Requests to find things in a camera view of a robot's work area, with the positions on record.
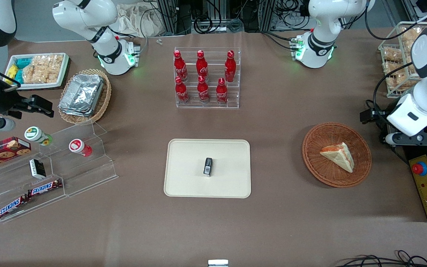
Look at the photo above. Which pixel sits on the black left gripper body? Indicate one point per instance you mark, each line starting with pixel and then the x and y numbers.
pixel 378 115

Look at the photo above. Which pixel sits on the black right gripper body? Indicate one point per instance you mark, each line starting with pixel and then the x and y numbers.
pixel 3 102

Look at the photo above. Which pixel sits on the triangle sandwich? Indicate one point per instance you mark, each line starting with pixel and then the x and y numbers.
pixel 339 156

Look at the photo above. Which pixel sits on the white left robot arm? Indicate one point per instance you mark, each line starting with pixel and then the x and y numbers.
pixel 324 18

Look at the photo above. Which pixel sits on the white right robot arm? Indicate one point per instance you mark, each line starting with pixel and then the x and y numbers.
pixel 87 18

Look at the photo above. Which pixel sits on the white rectangular snack tray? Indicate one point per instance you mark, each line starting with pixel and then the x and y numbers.
pixel 63 79

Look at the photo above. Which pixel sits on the light woven oval basket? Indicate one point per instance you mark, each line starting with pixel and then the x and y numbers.
pixel 102 105

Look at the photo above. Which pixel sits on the brown wicker basket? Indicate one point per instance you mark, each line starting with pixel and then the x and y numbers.
pixel 321 170

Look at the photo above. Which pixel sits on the beige plastic tray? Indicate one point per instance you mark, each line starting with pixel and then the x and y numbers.
pixel 191 178

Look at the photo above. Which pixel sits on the green lid snack cup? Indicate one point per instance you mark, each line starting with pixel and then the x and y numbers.
pixel 37 135

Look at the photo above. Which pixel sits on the teal snack packet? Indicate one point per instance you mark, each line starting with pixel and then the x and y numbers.
pixel 23 62
pixel 19 77

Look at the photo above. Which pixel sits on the rice cracker bag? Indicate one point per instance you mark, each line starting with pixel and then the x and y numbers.
pixel 43 69

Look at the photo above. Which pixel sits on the yellow snack packet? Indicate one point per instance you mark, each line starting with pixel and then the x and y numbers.
pixel 11 73

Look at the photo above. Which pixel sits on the stacked aluminium foil containers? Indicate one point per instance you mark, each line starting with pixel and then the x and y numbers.
pixel 82 94

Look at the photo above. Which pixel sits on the cracker snack bag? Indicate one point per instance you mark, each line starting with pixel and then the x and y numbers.
pixel 410 37
pixel 397 78
pixel 393 55

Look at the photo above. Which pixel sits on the red cookie box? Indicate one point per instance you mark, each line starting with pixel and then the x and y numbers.
pixel 2 151

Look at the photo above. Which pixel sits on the red lid snack cup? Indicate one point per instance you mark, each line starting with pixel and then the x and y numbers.
pixel 80 147

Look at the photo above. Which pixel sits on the black white small box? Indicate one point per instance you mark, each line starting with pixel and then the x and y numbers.
pixel 37 168

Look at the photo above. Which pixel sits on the clear acrylic step shelf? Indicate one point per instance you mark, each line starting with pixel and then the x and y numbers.
pixel 80 174

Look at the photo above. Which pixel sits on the snickers chocolate bar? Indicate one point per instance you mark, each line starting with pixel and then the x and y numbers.
pixel 45 187
pixel 11 206

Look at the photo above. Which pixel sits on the beige cloth bag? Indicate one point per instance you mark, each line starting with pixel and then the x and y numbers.
pixel 139 20

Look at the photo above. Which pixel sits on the red cola bottle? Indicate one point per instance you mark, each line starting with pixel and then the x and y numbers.
pixel 221 92
pixel 180 66
pixel 230 67
pixel 181 92
pixel 201 65
pixel 203 91

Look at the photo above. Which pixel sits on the clear acrylic bottle rack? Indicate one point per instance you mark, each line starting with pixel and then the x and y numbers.
pixel 213 104

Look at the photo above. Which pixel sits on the small black barcode box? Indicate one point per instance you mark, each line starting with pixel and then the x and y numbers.
pixel 208 167

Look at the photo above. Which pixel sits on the white edge device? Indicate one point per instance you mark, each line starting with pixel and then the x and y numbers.
pixel 218 263

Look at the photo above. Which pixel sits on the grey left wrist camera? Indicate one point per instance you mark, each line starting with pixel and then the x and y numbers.
pixel 417 138

